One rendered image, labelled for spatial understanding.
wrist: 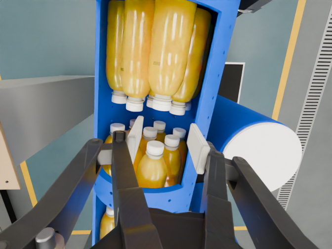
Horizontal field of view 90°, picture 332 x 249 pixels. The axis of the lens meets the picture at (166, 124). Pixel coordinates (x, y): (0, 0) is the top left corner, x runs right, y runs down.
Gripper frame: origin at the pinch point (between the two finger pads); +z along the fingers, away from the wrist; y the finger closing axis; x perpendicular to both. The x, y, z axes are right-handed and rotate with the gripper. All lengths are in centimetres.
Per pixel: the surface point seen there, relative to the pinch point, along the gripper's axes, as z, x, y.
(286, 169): 30, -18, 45
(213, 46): 13.0, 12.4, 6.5
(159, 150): 14.9, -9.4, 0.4
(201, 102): 12.9, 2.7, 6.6
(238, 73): 120, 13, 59
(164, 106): 14.6, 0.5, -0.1
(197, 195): 103, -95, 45
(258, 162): 30.2, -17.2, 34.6
